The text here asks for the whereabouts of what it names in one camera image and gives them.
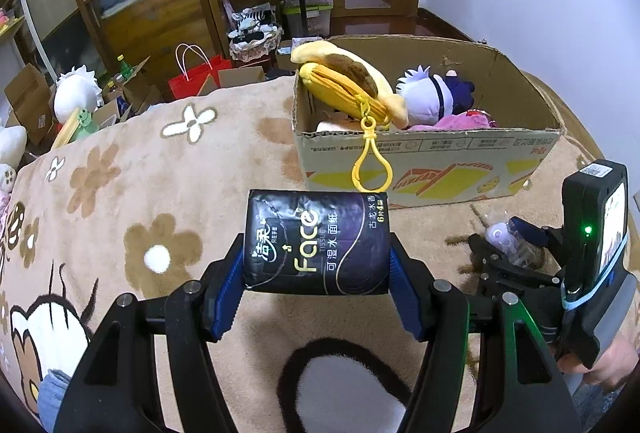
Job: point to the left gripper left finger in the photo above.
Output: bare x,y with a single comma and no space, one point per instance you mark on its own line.
115,387

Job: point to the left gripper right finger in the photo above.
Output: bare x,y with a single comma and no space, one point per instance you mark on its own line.
518,389

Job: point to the large cardboard box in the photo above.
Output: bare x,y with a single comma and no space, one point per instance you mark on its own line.
429,167

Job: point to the person's right hand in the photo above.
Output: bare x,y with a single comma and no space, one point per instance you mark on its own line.
611,371

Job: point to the white round plush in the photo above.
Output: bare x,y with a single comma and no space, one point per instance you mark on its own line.
77,89

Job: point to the beige patterned blanket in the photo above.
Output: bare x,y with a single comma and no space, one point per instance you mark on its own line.
144,206

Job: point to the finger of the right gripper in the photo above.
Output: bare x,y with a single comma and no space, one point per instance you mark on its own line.
498,275
543,237

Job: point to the yellow plush toy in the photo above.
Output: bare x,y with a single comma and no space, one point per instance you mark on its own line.
348,83

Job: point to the black Face tissue pack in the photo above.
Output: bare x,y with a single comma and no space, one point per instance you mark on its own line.
334,243

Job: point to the red paper shopping bag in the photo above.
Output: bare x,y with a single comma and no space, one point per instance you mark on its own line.
203,78

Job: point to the small brown cardboard box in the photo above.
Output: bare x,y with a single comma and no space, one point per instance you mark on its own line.
29,96

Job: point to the white bunny plush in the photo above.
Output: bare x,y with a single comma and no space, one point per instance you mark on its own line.
13,140

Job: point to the clear small toy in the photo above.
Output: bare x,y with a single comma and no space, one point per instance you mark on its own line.
500,236

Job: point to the purple-haired plush doll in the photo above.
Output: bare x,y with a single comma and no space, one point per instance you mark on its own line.
429,97

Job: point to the pink plush toy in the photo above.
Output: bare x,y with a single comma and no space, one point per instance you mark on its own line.
468,120

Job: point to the green frog toy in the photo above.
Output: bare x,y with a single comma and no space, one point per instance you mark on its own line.
78,126

